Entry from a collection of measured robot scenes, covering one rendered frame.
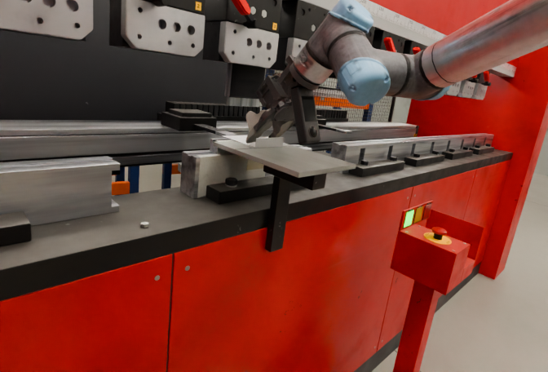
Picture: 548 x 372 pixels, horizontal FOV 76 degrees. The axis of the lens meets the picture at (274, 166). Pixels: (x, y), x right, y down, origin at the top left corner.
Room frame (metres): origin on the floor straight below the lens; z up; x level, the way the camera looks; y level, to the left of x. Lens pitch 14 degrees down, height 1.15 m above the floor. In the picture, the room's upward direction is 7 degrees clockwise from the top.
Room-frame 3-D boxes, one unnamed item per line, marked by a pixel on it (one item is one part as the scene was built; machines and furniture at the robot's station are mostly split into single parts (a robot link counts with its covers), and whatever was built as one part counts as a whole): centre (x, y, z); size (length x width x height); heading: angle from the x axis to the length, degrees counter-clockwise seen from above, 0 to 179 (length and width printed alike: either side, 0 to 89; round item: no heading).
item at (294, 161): (0.75, -0.01, 1.00); 0.26 x 0.18 x 0.01; 45
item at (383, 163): (1.25, -0.37, 0.89); 0.30 x 0.05 x 0.03; 135
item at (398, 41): (1.27, -0.31, 1.26); 0.15 x 0.09 x 0.17; 135
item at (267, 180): (0.85, 0.02, 0.89); 0.30 x 0.05 x 0.03; 135
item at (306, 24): (0.98, -0.03, 1.26); 0.15 x 0.09 x 0.17; 135
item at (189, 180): (0.90, 0.05, 0.92); 0.39 x 0.06 x 0.10; 135
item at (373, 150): (1.76, -0.79, 0.92); 1.68 x 0.06 x 0.10; 135
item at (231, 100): (0.86, 0.09, 1.13); 0.10 x 0.02 x 0.10; 135
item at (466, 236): (0.96, -0.50, 0.75); 0.20 x 0.16 x 0.18; 135
